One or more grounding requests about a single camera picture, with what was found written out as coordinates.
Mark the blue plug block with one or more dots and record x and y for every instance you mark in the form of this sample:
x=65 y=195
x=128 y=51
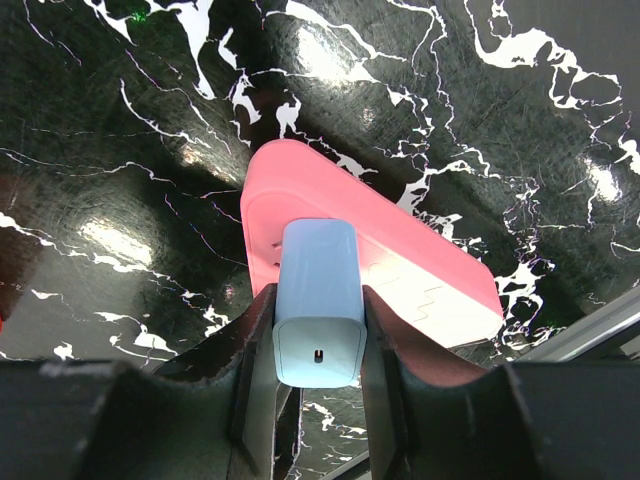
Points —
x=319 y=331

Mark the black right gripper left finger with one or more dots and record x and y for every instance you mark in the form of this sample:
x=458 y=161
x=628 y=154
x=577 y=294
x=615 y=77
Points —
x=209 y=413

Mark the pink triangular socket block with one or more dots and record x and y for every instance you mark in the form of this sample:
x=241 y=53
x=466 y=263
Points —
x=427 y=280

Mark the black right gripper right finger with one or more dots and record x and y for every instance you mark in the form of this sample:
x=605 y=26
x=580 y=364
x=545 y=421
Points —
x=431 y=414

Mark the aluminium frame rail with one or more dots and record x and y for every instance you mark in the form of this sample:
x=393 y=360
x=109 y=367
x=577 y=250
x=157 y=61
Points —
x=596 y=335

